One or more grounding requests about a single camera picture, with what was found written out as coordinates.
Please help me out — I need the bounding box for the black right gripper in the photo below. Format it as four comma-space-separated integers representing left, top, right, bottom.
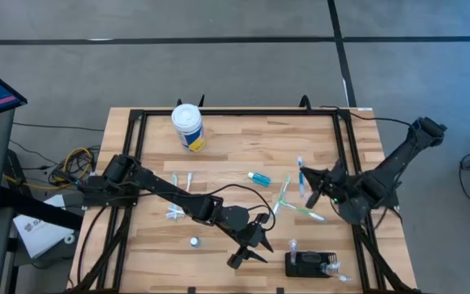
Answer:
300, 158, 357, 210

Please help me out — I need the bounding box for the white paper booklet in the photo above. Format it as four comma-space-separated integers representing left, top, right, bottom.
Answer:
12, 194, 77, 261

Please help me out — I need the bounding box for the lilac wrapped toothbrush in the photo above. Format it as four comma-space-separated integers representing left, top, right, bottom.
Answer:
288, 238, 299, 265

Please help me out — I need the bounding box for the yellow floor cable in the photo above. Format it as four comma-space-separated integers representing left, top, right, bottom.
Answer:
2, 146, 93, 192

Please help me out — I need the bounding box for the black stand base bar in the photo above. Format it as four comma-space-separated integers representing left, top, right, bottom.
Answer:
0, 185, 85, 232

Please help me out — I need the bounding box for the black aluminium table frame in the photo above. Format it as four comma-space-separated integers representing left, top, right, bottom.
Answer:
69, 106, 418, 294

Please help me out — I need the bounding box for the white toothbrush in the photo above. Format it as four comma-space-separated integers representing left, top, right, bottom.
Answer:
320, 261, 340, 275

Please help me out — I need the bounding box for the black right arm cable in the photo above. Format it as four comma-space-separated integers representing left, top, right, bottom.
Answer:
318, 105, 415, 127

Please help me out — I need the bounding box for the black cable bundle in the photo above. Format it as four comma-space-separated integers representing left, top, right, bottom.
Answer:
47, 145, 101, 189

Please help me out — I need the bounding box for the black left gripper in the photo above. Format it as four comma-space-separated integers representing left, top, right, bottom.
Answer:
225, 212, 276, 271

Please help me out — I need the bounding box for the disinfecting wipes canister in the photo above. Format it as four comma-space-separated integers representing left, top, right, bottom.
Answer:
171, 103, 207, 153

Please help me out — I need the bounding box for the small teal mouthwash bottle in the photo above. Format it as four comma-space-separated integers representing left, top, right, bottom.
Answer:
246, 171, 272, 188

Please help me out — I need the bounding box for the black wire caddy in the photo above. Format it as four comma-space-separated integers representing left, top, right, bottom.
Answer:
284, 251, 339, 279

